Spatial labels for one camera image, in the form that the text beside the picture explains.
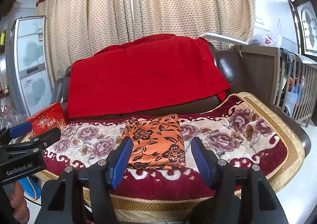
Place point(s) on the wooden baby crib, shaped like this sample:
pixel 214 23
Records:
pixel 286 79

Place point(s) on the red gift box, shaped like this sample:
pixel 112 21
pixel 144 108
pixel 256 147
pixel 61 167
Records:
pixel 48 118

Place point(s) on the beige dotted curtain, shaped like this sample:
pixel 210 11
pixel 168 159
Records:
pixel 77 29

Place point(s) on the orange black floral garment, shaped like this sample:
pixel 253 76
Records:
pixel 158 143

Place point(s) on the white plastic bag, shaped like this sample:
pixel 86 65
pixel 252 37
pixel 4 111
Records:
pixel 269 39

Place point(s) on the person's left hand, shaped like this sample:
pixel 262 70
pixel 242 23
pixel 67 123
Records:
pixel 18 203

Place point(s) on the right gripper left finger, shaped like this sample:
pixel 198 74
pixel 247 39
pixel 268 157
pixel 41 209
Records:
pixel 62 200

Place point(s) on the blue bag on floor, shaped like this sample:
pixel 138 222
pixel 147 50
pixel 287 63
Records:
pixel 31 188

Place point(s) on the white standing air conditioner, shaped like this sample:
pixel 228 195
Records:
pixel 29 79

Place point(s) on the white board on crib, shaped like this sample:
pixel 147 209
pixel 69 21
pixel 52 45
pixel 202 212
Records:
pixel 223 38

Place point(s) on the dark brown leather sofa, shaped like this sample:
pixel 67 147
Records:
pixel 234 69

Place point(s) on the red velvet blanket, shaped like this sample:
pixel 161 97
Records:
pixel 152 72

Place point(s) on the floral plush blanket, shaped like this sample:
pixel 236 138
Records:
pixel 162 181

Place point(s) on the dark framed glass door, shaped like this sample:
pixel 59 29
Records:
pixel 304 19

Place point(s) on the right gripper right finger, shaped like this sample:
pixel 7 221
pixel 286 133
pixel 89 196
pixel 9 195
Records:
pixel 241 195

